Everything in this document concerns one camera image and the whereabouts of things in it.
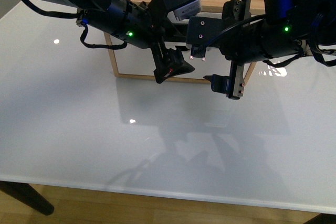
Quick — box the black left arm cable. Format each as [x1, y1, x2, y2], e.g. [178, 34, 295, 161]
[79, 23, 128, 50]

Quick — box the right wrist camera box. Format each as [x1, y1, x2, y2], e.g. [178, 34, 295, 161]
[186, 16, 234, 61]

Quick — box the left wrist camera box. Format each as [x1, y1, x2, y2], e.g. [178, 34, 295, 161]
[163, 0, 201, 21]

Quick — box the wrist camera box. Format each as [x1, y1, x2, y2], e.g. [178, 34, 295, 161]
[163, 0, 201, 21]
[186, 16, 234, 61]

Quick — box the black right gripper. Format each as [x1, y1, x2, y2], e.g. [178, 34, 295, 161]
[203, 0, 251, 100]

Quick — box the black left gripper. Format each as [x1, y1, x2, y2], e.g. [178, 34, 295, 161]
[140, 0, 195, 83]

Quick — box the black table leg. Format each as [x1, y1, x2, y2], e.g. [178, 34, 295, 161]
[1, 181, 54, 216]

